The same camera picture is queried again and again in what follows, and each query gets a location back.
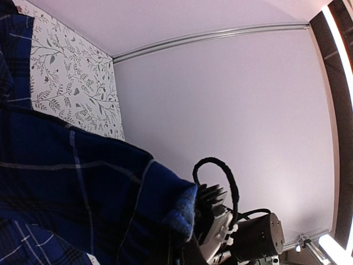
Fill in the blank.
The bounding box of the blue plaid long sleeve shirt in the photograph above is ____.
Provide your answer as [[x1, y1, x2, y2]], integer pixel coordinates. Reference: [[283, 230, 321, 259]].
[[1, 1, 202, 264]]

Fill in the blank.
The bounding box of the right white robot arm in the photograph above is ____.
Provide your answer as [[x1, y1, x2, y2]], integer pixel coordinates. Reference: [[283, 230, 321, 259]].
[[192, 157, 285, 264]]

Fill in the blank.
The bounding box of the floral patterned table mat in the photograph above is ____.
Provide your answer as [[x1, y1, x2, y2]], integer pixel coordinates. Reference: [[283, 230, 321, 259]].
[[14, 1, 125, 140]]

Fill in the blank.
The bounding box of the overhead light strip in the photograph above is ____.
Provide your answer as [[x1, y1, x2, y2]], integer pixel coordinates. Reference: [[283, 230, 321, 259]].
[[322, 5, 352, 103]]

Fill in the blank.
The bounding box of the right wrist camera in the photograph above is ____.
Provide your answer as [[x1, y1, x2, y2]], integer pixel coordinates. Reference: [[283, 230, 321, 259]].
[[194, 184, 238, 264]]

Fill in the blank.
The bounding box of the right aluminium frame post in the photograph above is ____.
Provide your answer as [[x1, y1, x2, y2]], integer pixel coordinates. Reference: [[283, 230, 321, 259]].
[[113, 22, 311, 64]]

